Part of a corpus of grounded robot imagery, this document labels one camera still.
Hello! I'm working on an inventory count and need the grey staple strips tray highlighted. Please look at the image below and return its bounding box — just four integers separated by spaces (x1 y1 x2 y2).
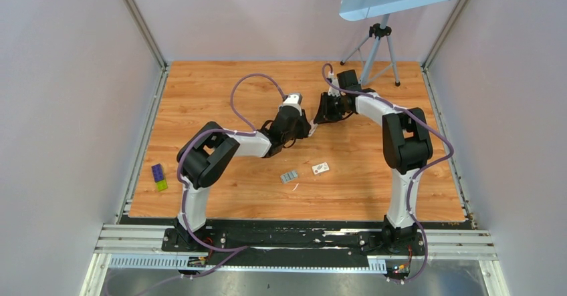
280 170 299 184

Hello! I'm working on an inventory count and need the white staple box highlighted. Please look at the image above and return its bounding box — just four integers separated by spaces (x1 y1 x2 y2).
312 162 330 175

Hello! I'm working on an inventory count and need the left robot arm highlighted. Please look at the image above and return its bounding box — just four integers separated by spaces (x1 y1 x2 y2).
174 105 312 251

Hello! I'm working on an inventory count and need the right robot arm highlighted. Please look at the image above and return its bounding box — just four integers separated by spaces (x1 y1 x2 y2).
312 69 433 247

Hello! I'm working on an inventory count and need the silver tripod stand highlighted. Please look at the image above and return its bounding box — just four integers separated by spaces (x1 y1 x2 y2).
340 13 401 87

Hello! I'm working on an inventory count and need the purple toy brick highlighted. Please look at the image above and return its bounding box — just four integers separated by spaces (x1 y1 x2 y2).
151 164 165 183

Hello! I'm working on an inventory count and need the green toy brick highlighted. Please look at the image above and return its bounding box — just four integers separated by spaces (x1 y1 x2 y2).
155 179 168 192

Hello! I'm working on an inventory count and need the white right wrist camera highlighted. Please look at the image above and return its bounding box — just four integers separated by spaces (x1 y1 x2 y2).
327 76 341 97

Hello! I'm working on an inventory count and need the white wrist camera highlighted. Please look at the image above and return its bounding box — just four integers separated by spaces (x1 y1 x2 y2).
327 76 341 97
280 92 302 115

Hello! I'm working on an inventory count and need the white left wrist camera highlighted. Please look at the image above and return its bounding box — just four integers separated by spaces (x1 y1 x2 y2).
280 92 302 115

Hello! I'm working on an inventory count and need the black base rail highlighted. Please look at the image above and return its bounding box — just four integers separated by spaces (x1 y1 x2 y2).
161 219 429 279

